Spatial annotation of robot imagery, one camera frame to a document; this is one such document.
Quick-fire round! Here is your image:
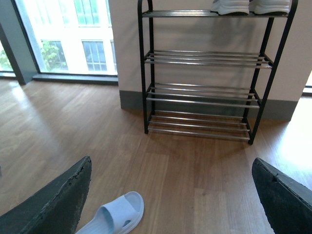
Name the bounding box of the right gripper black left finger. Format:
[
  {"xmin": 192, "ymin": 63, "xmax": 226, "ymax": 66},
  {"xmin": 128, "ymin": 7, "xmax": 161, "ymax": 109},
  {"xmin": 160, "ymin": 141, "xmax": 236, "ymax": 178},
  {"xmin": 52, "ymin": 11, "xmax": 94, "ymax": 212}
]
[{"xmin": 0, "ymin": 156, "xmax": 92, "ymax": 234}]

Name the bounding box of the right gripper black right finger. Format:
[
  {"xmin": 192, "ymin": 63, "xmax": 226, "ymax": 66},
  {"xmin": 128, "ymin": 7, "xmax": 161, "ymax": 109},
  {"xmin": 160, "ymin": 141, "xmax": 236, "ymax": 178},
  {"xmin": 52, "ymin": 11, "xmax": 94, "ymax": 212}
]
[{"xmin": 252, "ymin": 157, "xmax": 312, "ymax": 234}]

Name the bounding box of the grey knit sneaker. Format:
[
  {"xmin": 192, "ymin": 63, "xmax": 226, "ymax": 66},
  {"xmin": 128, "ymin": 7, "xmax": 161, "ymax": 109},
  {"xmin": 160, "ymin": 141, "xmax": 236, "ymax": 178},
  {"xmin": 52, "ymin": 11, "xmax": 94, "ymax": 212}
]
[
  {"xmin": 210, "ymin": 0, "xmax": 249, "ymax": 15},
  {"xmin": 249, "ymin": 0, "xmax": 290, "ymax": 15}
]

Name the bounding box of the black metal shoe rack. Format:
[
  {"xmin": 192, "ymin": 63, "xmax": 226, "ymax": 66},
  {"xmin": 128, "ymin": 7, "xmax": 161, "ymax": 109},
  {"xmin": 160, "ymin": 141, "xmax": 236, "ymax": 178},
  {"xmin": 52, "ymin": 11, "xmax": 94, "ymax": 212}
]
[{"xmin": 137, "ymin": 0, "xmax": 298, "ymax": 144}]

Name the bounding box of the right light blue slipper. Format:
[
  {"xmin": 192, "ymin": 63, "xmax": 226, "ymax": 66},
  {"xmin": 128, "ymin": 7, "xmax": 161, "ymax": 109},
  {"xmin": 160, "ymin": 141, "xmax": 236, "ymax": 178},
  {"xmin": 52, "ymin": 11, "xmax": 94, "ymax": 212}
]
[{"xmin": 77, "ymin": 191, "xmax": 144, "ymax": 234}]

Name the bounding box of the right side window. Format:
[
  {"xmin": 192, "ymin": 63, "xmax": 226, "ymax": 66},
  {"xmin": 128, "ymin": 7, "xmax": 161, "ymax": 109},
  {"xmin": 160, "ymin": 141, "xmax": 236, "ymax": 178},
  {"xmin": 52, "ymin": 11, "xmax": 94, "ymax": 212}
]
[{"xmin": 302, "ymin": 72, "xmax": 312, "ymax": 97}]

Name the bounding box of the large floor window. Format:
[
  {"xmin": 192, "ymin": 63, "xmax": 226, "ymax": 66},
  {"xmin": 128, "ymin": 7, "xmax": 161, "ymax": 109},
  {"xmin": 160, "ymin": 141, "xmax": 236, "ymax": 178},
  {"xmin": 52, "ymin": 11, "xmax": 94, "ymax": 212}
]
[{"xmin": 0, "ymin": 0, "xmax": 118, "ymax": 85}]

